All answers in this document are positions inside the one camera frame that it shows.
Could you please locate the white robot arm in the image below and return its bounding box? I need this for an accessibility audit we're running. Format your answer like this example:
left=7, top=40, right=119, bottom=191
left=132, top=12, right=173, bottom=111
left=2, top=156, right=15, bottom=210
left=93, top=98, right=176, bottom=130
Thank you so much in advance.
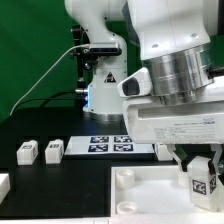
left=65, top=0, right=224, bottom=173

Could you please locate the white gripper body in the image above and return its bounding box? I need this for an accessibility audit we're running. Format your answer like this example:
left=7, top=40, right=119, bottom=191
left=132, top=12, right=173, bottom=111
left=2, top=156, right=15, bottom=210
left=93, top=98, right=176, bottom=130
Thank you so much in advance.
left=123, top=94, right=224, bottom=144

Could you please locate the white square tabletop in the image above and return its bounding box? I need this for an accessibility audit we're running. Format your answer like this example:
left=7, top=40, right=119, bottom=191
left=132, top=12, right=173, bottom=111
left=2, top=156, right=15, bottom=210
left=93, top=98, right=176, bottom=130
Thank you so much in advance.
left=111, top=165, right=224, bottom=224

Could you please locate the black cable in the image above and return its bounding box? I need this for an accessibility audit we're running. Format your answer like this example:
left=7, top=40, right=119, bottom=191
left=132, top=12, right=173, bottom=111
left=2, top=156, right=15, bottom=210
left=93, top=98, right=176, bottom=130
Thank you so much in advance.
left=13, top=89, right=88, bottom=113

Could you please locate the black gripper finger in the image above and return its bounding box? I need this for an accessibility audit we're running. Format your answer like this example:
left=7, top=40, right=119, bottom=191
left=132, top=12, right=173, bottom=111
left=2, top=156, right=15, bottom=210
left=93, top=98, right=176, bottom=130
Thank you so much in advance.
left=208, top=144, right=224, bottom=175
left=167, top=144, right=190, bottom=172

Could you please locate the white cable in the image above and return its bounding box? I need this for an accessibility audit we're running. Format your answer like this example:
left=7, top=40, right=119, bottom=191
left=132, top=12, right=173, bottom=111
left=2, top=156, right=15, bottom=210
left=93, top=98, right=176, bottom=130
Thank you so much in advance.
left=9, top=44, right=90, bottom=116

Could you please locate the white marker plate with tags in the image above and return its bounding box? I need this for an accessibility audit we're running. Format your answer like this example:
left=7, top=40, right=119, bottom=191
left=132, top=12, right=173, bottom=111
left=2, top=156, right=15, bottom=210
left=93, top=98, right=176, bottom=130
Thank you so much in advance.
left=65, top=135, right=154, bottom=155

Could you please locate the white obstacle fence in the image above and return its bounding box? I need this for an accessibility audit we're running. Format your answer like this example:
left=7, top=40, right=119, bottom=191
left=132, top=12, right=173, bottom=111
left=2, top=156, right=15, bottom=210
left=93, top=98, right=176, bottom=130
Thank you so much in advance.
left=0, top=173, right=10, bottom=204

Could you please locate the black camera on stand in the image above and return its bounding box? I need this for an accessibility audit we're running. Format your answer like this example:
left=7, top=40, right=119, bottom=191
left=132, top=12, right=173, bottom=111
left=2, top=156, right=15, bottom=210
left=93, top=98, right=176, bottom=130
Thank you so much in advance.
left=70, top=26, right=122, bottom=110

